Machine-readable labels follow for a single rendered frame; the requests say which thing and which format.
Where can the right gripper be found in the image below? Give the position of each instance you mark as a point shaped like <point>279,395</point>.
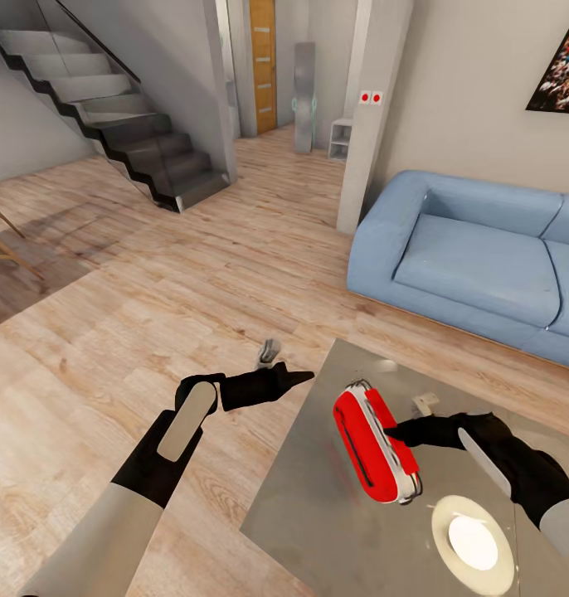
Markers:
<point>414,432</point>

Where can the sofa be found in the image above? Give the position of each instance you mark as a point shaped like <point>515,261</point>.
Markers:
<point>484,258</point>

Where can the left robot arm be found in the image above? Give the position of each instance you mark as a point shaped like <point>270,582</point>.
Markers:
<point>100,556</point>

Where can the picture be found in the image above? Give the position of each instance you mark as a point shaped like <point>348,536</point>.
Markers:
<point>552,93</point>

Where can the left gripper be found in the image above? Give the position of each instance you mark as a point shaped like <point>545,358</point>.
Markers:
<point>269,385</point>

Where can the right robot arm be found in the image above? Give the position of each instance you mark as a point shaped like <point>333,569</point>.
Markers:
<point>531,478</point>

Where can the coffee table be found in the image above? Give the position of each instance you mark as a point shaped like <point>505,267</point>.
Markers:
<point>461,537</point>

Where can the radio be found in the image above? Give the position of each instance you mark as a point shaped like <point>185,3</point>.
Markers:
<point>386,468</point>

